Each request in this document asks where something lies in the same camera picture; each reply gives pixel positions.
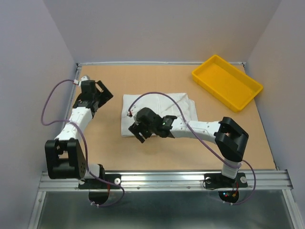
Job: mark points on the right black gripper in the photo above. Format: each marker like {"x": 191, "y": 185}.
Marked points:
{"x": 136, "y": 128}

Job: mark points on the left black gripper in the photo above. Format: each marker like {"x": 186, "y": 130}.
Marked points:
{"x": 105, "y": 95}

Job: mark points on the white long sleeve shirt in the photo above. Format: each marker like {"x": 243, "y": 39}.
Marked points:
{"x": 177, "y": 104}

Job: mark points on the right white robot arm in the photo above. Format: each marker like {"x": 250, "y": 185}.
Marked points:
{"x": 230, "y": 138}

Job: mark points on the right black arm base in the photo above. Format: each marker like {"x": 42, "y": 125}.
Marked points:
{"x": 217, "y": 180}

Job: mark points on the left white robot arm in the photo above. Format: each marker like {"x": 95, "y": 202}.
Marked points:
{"x": 67, "y": 153}

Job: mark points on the yellow plastic bin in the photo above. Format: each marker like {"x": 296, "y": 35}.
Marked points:
{"x": 225, "y": 82}

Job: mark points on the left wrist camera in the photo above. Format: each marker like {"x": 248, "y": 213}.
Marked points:
{"x": 80, "y": 81}

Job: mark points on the aluminium mounting rail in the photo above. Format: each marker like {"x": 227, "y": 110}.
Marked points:
{"x": 167, "y": 181}

